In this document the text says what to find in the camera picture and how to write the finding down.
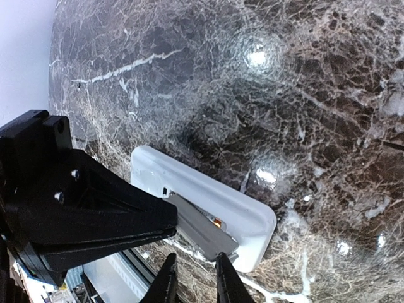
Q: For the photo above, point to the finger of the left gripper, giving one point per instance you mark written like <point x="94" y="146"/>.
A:
<point x="104" y="249"/>

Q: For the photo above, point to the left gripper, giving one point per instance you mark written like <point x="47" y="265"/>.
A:
<point x="57" y="201"/>

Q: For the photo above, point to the grey battery cover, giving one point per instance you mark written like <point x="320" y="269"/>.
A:
<point x="199" y="231"/>

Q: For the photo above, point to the white remote control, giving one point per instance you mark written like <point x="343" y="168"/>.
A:
<point x="249" y="222"/>

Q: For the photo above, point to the white slotted cable duct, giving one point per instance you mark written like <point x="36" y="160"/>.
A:
<point x="114" y="279"/>

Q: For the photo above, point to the battery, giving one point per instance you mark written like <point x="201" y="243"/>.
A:
<point x="217" y="222"/>

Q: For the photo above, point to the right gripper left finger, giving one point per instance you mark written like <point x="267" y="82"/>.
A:
<point x="164" y="287"/>

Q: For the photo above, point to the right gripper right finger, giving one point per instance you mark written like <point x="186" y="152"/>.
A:
<point x="230" y="288"/>

